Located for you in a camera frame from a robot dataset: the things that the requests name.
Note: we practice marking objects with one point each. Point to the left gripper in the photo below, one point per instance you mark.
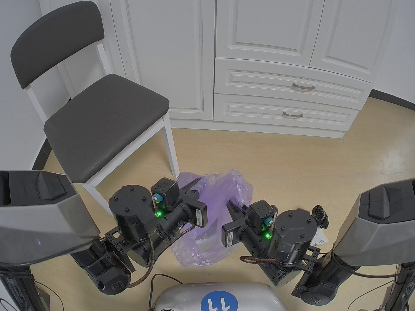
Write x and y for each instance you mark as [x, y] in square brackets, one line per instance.
[176, 220]

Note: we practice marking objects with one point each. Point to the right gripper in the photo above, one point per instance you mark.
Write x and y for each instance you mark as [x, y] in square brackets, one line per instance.
[230, 235]

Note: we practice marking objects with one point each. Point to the purple plastic bag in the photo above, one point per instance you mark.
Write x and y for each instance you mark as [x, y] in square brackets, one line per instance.
[220, 186]

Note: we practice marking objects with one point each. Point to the black plastic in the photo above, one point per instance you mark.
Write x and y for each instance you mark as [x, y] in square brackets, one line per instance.
[320, 215]

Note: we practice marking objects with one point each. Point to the white printed wrapper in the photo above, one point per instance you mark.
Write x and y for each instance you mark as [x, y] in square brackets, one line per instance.
[320, 236]

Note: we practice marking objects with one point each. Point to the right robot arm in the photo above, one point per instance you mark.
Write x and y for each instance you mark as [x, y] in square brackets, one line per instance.
[382, 222]

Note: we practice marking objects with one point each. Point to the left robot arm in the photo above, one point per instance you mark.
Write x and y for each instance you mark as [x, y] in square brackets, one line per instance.
[48, 212]

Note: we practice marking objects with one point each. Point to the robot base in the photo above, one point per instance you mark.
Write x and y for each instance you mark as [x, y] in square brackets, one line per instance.
[220, 298]

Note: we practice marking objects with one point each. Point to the grey white chair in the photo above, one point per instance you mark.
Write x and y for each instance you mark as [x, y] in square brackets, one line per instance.
[97, 125]

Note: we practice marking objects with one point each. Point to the white wardrobe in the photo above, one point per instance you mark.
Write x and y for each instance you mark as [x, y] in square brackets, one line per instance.
[259, 28]

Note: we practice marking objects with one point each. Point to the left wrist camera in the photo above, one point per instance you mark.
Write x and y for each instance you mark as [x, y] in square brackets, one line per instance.
[165, 191]

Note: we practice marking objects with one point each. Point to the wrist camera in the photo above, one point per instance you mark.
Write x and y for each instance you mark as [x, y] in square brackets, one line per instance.
[165, 191]
[262, 214]

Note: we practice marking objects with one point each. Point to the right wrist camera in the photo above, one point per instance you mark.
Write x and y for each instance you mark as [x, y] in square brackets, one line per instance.
[262, 214]

